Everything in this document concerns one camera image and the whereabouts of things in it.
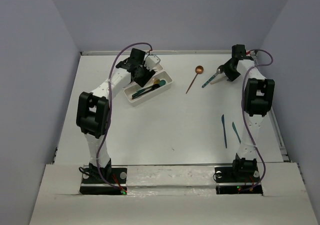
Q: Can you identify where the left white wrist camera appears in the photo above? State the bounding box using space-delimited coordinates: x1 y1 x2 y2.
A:
144 55 161 70

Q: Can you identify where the teal plastic knife right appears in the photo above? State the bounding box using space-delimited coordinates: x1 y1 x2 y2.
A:
231 122 242 144

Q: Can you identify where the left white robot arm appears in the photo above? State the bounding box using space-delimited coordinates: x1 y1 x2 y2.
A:
76 48 156 183

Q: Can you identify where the copper round spoon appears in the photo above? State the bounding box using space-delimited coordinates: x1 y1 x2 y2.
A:
185 65 204 94

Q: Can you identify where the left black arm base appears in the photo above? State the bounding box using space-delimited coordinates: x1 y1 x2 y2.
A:
78 161 128 196

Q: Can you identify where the teal plastic knife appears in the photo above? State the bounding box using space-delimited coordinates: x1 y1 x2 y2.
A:
231 122 242 144
221 114 228 149

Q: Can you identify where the gold spoon teal handle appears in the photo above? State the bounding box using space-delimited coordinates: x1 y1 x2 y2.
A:
132 79 160 96

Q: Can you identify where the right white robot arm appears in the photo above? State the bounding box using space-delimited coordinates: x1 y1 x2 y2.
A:
221 44 275 183

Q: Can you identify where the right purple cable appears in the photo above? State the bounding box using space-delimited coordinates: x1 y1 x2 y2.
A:
241 49 274 190

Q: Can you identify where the white front utensil tray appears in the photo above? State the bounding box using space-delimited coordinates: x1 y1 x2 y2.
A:
123 70 173 107

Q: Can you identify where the teal plastic knife left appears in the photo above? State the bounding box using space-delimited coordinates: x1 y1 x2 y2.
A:
221 114 228 149

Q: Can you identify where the black measuring spoon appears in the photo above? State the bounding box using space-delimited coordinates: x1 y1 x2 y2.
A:
131 83 160 100

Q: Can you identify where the beige measuring spoon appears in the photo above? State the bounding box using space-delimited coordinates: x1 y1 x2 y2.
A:
210 76 227 85

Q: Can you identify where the silver spoon teal handle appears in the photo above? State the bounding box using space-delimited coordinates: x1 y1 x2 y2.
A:
201 65 225 88

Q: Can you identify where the teal plastic spoon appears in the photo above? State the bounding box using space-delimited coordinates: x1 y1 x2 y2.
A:
151 79 167 89

